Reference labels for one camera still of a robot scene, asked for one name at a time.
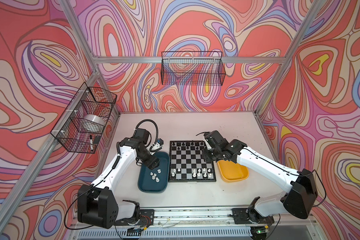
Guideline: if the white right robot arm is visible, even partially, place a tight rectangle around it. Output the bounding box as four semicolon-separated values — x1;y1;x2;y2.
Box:
203;131;318;223

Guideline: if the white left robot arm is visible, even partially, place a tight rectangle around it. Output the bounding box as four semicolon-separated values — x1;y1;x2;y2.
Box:
77;138;160;229

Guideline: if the black white chess board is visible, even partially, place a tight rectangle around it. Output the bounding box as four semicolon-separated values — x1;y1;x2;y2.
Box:
168;141;217;182

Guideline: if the teal plastic tray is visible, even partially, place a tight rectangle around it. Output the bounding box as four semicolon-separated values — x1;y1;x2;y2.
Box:
138;152;170;194

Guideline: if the yellow plastic tray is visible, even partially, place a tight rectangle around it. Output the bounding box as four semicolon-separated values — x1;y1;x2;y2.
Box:
217;161;249;183

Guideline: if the black marker pen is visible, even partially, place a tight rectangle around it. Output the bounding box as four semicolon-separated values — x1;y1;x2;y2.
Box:
90;135;94;152

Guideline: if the silver tape roll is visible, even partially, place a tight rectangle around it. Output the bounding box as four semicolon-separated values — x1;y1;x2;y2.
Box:
84;114;106;126

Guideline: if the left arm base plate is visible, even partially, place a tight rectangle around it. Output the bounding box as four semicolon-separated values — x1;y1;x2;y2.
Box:
114;209;155;228

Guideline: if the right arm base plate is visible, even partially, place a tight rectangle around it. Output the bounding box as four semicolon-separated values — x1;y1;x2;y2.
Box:
229;208;275;225

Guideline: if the black wire basket left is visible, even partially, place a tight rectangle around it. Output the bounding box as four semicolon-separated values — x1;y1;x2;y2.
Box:
51;83;117;154

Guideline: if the black wire basket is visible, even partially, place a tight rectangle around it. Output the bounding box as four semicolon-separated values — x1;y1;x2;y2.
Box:
51;83;117;154
161;50;226;86

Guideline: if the black wire basket back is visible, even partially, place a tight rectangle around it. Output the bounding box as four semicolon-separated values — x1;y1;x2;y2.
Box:
161;50;226;86

